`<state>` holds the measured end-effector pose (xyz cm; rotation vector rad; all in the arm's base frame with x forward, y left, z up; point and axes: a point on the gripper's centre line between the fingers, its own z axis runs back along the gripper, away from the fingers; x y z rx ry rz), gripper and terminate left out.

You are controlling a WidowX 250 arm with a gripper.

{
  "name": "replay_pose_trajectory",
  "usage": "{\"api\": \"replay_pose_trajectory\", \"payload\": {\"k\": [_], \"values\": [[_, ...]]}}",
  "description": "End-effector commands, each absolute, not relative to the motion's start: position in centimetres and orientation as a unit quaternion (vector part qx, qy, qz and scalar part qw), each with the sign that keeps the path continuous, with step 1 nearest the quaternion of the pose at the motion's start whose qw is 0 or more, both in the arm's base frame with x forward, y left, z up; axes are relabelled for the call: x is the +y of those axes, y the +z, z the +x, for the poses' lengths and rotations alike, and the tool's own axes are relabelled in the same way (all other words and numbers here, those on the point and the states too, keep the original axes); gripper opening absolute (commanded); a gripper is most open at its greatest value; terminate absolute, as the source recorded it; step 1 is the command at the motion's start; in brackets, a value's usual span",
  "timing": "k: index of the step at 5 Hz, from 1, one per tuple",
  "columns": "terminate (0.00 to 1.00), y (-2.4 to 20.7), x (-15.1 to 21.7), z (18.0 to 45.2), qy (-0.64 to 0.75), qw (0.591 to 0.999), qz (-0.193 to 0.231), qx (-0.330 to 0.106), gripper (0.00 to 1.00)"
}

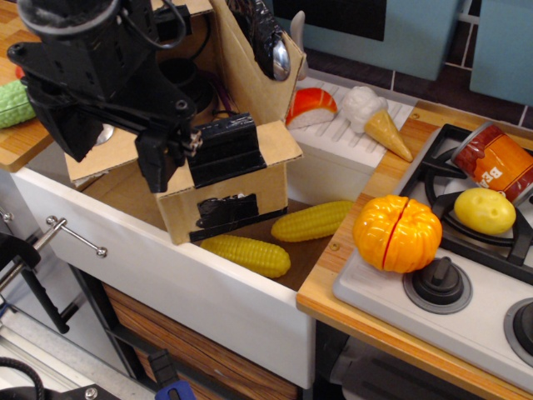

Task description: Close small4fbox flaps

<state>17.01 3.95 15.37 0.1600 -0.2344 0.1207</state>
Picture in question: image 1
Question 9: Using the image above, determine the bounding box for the orange toy pumpkin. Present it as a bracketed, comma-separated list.
[352, 195, 443, 273]

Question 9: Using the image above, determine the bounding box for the white sink basin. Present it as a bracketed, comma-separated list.
[10, 68, 417, 391]

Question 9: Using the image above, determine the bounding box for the blue black clamp handle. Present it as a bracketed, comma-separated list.
[147, 350, 197, 400]

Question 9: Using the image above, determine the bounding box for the yellow toy corn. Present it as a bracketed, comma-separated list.
[271, 201, 352, 243]
[200, 235, 291, 278]

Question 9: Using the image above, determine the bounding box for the toy salmon sushi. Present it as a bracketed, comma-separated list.
[286, 87, 338, 130]

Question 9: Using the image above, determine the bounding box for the toy ice cream cone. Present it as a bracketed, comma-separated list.
[341, 86, 413, 163]

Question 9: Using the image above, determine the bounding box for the small cardboard box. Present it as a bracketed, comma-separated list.
[64, 0, 309, 246]

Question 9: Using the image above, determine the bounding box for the grey toy faucet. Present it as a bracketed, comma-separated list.
[290, 10, 309, 80]

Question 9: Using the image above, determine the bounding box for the black cable loop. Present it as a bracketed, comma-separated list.
[0, 357, 46, 400]

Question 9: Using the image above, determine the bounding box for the metal spoon left flap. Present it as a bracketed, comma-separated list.
[95, 123, 115, 146]

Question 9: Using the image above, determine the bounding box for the black stove knob right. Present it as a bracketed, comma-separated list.
[504, 297, 532, 367]

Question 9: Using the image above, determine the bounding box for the white toy stove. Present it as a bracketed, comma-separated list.
[333, 125, 532, 388]

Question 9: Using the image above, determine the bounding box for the black stove knob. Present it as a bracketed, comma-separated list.
[403, 257, 473, 315]
[504, 297, 532, 367]

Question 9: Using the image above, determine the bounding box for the black cylinder in box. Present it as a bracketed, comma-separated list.
[159, 58, 217, 114]

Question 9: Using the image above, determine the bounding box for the metal spoon on flap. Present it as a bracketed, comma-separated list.
[272, 37, 291, 82]

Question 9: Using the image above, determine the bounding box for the yellow toy potato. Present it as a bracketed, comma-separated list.
[454, 187, 516, 235]

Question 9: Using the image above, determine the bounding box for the black stove knob left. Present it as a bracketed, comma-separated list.
[403, 257, 473, 315]

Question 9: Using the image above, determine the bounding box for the metal clamp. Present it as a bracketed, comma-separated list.
[1, 216, 108, 333]

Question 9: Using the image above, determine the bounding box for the yellow toy corn back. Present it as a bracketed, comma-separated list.
[271, 201, 352, 243]

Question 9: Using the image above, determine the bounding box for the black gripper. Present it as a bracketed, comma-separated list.
[7, 42, 202, 193]

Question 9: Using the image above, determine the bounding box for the green toy cucumber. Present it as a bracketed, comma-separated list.
[0, 80, 36, 128]

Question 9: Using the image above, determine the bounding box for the red bean can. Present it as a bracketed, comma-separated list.
[451, 122, 532, 206]

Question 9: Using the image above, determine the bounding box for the black stove grate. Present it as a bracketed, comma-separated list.
[395, 124, 532, 284]

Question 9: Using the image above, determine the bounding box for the yellow toy corn front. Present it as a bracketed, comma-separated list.
[200, 235, 291, 278]

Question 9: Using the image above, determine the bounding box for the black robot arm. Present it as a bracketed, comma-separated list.
[7, 1, 202, 193]

